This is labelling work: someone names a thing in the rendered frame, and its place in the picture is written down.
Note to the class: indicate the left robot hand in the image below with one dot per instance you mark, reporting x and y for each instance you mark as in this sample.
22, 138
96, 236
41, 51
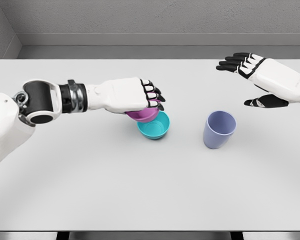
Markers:
126, 93

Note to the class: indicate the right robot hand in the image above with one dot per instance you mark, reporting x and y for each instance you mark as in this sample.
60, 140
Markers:
270, 77

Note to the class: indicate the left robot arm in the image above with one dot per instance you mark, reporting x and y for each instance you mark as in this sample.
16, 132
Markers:
40, 105

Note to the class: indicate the lavender cup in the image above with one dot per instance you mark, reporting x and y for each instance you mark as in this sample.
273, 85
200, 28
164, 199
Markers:
218, 130

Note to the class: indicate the teal bowl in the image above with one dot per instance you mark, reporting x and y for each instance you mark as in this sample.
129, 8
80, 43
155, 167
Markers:
153, 128

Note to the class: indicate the purple bowl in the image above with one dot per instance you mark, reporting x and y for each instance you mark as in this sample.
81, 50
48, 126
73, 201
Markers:
142, 115

